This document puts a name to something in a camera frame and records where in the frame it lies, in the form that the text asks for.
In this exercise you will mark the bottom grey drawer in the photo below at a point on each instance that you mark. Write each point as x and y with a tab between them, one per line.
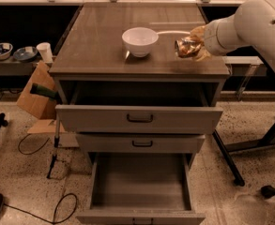
140	189

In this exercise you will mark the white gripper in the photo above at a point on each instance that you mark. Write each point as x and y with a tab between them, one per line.
210	38

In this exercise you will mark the brown cardboard box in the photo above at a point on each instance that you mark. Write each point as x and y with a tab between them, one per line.
39	106

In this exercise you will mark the white paper cup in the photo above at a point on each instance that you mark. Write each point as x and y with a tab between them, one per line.
44	48

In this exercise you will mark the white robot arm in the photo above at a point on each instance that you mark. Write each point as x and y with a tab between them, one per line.
253	24

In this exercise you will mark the black caster foot right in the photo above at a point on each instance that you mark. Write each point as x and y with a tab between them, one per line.
268	191

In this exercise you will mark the grey drawer cabinet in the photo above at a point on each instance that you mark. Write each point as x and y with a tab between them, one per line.
95	68

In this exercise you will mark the top grey drawer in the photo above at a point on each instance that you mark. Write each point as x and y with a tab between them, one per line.
139	119

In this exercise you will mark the white bowl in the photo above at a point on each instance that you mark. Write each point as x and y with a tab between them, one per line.
139	41

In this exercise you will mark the middle grey drawer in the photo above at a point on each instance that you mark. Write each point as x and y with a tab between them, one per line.
140	143

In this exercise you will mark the grey drawer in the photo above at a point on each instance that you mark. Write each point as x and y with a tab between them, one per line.
140	143
140	189
139	119

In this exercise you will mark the blue patterned bowl right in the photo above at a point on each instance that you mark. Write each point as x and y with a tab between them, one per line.
26	54

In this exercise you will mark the orange soda can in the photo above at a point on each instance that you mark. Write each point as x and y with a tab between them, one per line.
188	47

